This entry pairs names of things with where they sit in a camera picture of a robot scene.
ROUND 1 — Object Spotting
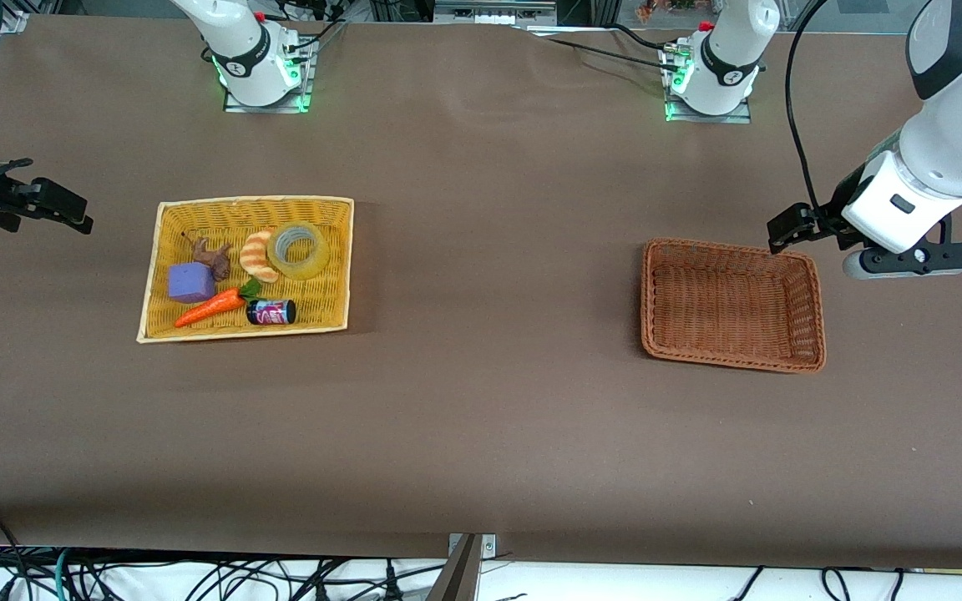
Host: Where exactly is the brown toy figure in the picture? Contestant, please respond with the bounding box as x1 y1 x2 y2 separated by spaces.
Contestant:
190 236 233 282

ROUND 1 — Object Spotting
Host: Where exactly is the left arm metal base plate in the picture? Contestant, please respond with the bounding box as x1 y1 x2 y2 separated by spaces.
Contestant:
663 40 753 124

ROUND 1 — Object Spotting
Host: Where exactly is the teal floor cable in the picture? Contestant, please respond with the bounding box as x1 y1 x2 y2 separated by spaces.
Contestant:
52 548 74 601

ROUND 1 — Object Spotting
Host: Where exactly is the orange toy carrot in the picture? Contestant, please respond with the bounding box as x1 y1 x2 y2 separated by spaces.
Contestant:
174 277 263 329

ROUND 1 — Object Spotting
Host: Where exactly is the silver metal box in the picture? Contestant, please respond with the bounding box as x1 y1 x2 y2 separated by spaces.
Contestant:
433 0 559 26

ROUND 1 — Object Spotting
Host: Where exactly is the toy croissant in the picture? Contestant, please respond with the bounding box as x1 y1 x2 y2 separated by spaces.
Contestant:
240 230 280 282

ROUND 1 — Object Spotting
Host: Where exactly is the silver table edge bracket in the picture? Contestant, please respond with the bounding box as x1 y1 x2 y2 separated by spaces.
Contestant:
448 533 498 558

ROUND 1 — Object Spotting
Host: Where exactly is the yellow clear tape roll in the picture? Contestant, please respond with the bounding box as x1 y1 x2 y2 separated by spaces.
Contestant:
267 221 332 281

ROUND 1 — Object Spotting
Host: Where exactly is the yellow wicker basket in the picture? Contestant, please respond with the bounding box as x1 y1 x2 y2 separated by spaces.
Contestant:
137 196 355 344

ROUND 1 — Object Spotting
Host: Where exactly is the brown table cover sheet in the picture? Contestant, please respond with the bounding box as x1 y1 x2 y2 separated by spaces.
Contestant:
0 13 962 573

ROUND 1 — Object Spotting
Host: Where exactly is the orange background object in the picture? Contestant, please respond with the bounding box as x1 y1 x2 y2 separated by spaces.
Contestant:
635 0 703 23

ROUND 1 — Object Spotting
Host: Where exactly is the brown wicker basket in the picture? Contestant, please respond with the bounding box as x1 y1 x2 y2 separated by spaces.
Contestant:
640 238 827 374

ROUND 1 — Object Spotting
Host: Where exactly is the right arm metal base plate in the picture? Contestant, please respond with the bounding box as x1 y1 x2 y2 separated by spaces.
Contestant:
222 35 315 114

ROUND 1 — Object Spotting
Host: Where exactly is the purple foam cube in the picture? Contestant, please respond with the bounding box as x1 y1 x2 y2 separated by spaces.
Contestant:
168 262 216 304

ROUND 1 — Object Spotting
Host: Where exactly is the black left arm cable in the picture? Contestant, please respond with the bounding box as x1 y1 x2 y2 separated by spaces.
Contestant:
785 0 833 220

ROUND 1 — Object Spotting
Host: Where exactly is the long black tabletop cable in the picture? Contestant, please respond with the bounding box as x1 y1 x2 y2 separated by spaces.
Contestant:
523 27 670 72

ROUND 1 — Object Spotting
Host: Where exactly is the short black tabletop cable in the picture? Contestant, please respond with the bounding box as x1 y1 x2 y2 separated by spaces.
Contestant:
610 23 682 53

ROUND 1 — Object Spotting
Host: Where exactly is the grey metal post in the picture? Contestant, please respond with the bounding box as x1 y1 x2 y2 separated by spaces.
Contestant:
427 534 484 601

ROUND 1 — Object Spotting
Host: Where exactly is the small purple can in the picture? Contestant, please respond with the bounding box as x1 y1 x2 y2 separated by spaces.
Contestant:
246 298 297 326

